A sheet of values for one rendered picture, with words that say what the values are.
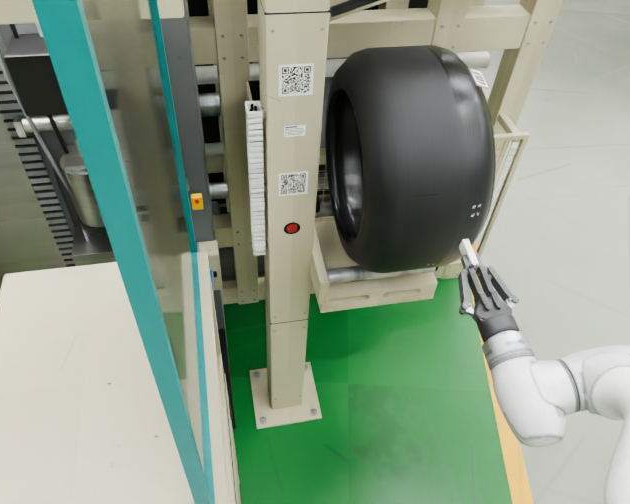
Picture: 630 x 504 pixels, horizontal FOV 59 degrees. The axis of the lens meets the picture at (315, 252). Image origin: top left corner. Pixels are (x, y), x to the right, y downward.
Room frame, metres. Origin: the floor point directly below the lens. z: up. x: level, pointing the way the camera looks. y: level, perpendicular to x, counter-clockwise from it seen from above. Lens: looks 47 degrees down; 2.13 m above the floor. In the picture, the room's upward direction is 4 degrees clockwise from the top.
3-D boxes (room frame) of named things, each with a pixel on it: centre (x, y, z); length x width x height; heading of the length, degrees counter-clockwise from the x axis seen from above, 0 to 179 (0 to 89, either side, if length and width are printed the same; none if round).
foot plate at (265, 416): (1.13, 0.08, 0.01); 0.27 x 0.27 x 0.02; 14
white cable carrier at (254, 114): (1.08, 0.16, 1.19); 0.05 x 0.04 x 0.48; 14
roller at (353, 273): (1.08, -0.20, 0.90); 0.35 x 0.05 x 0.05; 104
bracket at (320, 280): (1.17, 0.01, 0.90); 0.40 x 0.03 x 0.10; 14
